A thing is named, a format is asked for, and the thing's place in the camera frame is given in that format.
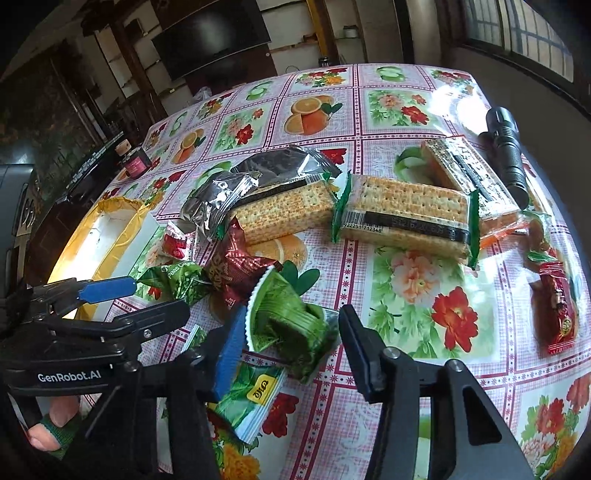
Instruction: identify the barred window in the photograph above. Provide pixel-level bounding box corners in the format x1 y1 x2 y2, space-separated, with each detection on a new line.
462 0 583 88

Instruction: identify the small red snack packet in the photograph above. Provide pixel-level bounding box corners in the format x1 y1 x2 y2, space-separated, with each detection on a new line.
161 220 197 261

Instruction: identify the long red snack packet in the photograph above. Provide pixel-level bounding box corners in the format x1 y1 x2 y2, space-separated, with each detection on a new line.
536 261 578 356

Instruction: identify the green pea snack packet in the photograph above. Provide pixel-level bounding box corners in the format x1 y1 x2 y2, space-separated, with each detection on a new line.
135 264 214 305

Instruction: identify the black television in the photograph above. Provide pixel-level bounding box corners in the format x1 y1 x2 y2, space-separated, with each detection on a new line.
152 9 272 81

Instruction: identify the cracker packet with green ends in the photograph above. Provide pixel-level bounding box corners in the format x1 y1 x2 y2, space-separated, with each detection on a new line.
331 173 482 269

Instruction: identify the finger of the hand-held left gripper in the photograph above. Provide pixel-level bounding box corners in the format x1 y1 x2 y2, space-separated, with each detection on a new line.
25 275 138 321
105 300 191 346

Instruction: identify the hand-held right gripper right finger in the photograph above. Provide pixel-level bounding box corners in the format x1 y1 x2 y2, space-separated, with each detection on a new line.
338 304 525 480

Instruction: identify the green packet with yellow label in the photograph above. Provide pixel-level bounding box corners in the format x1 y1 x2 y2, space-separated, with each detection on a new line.
185 325 287 446

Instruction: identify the yellow pole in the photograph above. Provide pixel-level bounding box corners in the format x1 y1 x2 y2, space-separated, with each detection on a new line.
311 0 335 58

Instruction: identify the dark jar with pink label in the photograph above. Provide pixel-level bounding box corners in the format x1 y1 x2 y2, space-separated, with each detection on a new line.
115 141 153 180

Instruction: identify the yellow cardboard box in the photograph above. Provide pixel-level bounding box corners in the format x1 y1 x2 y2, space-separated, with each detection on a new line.
46 196 160 319

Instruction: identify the dark silver foil packet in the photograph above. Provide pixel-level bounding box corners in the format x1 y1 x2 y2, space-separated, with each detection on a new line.
230 144 345 190

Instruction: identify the black flashlight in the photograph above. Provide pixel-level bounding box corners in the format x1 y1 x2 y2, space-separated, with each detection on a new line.
478 106 531 210

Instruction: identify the green wafer packet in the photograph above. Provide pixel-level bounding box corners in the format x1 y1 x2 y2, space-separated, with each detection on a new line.
245 265 342 384

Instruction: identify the green-edged clear wrapper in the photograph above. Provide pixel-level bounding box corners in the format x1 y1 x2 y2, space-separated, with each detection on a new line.
519 210 561 266

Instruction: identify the black side table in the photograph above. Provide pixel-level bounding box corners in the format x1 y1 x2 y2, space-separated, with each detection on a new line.
55 131 125 204

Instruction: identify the dark red snack packet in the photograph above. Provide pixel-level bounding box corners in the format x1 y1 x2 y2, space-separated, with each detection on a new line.
203 219 283 308

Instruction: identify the person's left hand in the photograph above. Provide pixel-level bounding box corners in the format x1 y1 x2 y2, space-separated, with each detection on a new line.
25 394 86 457

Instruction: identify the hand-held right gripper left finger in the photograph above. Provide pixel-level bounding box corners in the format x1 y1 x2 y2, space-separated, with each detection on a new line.
88 304 253 480

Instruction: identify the crumpled silver foil packet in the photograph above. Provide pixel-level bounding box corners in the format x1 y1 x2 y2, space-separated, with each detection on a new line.
179 171 260 241

